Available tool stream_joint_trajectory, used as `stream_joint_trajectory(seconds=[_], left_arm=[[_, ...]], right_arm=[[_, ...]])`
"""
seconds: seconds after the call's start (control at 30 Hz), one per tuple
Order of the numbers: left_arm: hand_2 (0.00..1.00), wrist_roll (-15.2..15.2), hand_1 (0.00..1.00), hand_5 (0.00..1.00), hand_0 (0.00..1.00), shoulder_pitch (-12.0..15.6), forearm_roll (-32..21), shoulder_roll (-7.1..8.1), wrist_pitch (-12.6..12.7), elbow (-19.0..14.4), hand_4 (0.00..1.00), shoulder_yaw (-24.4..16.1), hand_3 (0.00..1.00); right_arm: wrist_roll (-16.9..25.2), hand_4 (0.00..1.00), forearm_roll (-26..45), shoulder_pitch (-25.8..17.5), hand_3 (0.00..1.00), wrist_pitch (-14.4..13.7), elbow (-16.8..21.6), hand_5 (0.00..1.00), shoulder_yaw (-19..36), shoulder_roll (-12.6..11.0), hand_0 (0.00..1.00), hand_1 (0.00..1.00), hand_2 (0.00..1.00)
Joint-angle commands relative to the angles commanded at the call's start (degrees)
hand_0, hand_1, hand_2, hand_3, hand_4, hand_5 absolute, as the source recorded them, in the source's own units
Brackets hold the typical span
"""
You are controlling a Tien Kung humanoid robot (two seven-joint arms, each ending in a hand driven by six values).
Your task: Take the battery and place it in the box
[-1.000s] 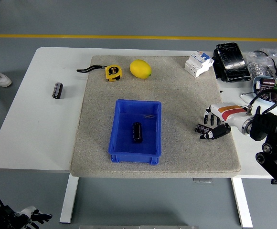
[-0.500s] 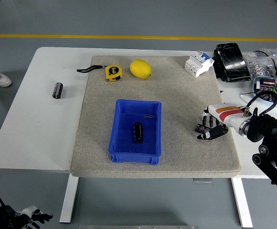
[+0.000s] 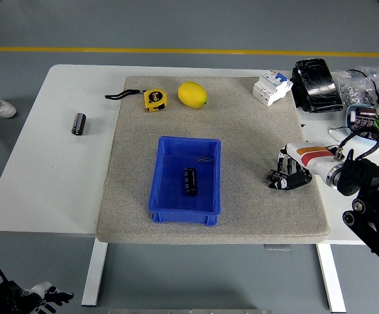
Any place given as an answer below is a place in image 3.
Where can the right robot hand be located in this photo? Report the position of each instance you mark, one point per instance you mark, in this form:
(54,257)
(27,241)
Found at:
(313,158)

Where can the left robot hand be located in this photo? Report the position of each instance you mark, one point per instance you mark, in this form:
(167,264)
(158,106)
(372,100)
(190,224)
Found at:
(50,294)

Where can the black cylindrical battery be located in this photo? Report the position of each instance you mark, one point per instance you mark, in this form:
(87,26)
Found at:
(362,126)
(190,181)
(273,175)
(366,114)
(78,124)

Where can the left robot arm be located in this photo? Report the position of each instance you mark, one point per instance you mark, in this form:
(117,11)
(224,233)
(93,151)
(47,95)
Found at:
(3,299)

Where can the blue plastic box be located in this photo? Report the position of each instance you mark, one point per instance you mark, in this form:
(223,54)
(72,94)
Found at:
(170,196)

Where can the white table leg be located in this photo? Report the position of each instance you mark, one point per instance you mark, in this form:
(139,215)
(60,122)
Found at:
(94,274)
(331,278)

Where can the light blue bowl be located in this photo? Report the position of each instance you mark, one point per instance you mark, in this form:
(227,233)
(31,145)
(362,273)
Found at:
(350,114)

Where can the glossy black case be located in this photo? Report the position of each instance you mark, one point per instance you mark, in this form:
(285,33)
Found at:
(318,85)

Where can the grey-brown felt mat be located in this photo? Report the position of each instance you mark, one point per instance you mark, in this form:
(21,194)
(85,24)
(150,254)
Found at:
(258,209)

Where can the clear bag of metal washers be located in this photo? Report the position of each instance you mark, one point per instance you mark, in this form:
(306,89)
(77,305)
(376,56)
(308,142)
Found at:
(353,91)

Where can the white circuit breaker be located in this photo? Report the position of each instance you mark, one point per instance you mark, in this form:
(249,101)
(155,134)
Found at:
(269,88)

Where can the yellow lemon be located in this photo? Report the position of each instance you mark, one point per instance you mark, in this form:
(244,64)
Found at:
(192,94)

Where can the grey under-table bracket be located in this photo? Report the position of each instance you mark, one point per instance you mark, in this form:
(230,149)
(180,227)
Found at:
(277,247)

